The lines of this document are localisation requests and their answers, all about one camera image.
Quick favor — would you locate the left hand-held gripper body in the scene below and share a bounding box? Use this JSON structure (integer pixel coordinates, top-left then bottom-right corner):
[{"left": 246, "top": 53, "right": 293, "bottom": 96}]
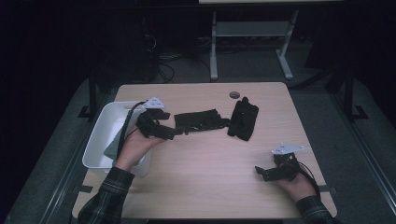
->
[{"left": 135, "top": 96, "right": 176, "bottom": 141}]

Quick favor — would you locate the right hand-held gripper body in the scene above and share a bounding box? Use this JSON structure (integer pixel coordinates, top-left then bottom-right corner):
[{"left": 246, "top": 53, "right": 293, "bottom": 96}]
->
[{"left": 263, "top": 142, "right": 305, "bottom": 183}]

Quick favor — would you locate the white plastic bin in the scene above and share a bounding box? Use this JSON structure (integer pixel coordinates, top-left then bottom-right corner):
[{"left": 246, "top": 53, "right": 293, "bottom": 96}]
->
[{"left": 81, "top": 101, "right": 156, "bottom": 178}]

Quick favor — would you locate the person's right hand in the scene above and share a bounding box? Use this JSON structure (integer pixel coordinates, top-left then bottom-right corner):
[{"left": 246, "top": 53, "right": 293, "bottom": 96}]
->
[{"left": 275, "top": 170, "right": 318, "bottom": 203}]

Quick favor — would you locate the person's left hand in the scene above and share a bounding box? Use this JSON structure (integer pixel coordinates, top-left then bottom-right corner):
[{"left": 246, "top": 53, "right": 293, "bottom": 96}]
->
[{"left": 115, "top": 124, "right": 166, "bottom": 173}]

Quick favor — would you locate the bulky black glove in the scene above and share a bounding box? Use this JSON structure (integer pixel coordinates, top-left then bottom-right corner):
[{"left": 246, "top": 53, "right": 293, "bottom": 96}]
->
[{"left": 227, "top": 96, "right": 260, "bottom": 142}]

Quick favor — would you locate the grey metal stand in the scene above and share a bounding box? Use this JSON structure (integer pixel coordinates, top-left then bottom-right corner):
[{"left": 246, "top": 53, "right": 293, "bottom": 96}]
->
[{"left": 209, "top": 8, "right": 300, "bottom": 82}]

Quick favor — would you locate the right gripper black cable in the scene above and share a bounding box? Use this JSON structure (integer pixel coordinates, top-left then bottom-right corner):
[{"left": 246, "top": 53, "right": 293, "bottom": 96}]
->
[{"left": 296, "top": 161, "right": 322, "bottom": 198}]

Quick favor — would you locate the floor cable bundle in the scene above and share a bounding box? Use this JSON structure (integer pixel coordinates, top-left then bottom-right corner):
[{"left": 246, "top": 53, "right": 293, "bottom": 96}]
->
[{"left": 141, "top": 34, "right": 213, "bottom": 84}]

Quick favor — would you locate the black metal post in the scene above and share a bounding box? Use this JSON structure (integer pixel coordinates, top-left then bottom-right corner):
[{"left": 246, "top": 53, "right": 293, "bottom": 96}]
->
[
  {"left": 343, "top": 66, "right": 370, "bottom": 121},
  {"left": 78, "top": 68, "right": 99, "bottom": 119}
]

